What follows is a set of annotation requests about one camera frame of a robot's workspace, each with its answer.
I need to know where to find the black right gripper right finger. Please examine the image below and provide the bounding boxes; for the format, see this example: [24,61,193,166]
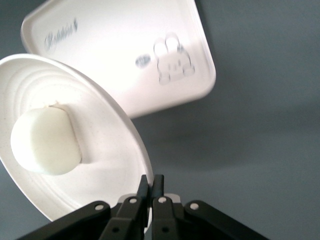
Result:
[150,174,274,240]

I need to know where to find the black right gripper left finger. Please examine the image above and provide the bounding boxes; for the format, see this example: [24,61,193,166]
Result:
[14,174,151,240]

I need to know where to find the round cream plate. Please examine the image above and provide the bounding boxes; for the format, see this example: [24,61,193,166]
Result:
[0,53,155,229]

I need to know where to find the white steamed bun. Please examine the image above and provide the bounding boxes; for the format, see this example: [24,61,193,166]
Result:
[10,99,83,176]

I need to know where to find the cream rectangular rabbit tray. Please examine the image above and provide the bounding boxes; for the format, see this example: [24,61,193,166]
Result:
[20,0,217,120]

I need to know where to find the dark grey table cloth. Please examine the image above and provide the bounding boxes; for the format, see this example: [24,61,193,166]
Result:
[0,0,320,240]

